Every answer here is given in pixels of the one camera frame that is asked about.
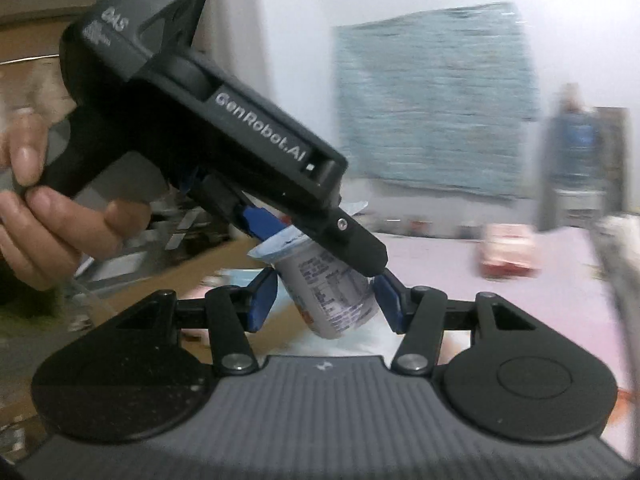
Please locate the brown cardboard box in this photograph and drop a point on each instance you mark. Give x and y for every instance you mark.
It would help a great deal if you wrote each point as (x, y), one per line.
(175, 275)

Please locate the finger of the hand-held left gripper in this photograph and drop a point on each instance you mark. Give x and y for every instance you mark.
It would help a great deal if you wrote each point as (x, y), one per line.
(260, 222)
(355, 245)

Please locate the teal patterned wall cloth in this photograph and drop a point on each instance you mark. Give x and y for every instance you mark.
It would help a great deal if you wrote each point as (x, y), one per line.
(435, 100)

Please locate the blue water bottle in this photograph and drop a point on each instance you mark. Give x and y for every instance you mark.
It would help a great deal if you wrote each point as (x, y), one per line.
(570, 140)

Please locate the white yogurt cup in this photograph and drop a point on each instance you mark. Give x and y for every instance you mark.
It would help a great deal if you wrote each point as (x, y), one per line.
(325, 290)

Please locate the patterned paper bag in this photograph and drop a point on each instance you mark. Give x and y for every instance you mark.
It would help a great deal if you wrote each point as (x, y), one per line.
(614, 160)

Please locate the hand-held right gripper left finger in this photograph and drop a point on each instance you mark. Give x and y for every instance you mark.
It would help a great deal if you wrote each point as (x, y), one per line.
(265, 300)

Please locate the pink wet wipes pack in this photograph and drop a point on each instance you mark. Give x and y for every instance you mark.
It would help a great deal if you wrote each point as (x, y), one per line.
(507, 250)

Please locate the white checked blanket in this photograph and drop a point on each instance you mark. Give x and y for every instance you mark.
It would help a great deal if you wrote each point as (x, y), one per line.
(620, 280)

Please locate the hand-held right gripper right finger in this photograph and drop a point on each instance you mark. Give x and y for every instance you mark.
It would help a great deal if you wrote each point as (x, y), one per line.
(387, 302)

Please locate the person's left hand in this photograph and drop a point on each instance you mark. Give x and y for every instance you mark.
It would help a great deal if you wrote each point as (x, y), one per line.
(40, 230)

